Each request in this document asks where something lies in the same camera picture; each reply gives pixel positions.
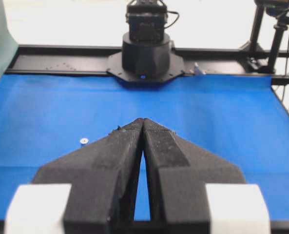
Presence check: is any blue table mat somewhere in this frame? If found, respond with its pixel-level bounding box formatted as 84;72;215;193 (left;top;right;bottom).
0;75;289;220

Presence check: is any black camera stand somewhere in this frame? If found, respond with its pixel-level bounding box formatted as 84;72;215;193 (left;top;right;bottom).
240;0;289;74

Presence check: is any black aluminium frame rail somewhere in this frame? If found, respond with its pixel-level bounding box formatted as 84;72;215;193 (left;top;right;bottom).
4;44;289;77

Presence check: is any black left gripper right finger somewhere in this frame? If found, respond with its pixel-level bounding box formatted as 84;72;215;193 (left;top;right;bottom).
143;118;246;224

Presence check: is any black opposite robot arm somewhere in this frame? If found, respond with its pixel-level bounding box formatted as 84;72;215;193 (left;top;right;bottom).
32;0;245;233

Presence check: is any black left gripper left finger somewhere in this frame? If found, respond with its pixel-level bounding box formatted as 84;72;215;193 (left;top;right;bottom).
32;118;144;226

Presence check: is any small silver metal shaft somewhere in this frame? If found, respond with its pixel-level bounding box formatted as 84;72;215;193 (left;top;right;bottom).
80;138;89;147

